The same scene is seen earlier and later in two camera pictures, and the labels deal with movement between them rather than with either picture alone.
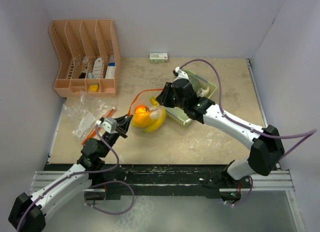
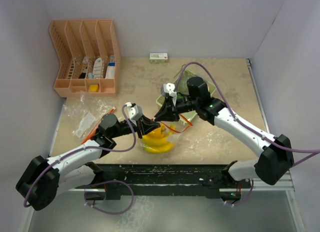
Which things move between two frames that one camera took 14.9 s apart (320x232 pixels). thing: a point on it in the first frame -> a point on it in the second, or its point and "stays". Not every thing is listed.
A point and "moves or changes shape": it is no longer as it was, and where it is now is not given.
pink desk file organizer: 89,58 stays
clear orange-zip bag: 148,115 -> 166,138
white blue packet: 110,70 stays
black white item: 85,61 stays
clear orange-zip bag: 82,111 stays
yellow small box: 94,88 stays
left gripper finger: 121,133 -> 145,125
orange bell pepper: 142,116 moves or changes shape
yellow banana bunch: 160,118 moves or changes shape
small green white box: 158,57 stays
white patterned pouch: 97,69 stays
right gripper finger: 164,97 -> 167,112
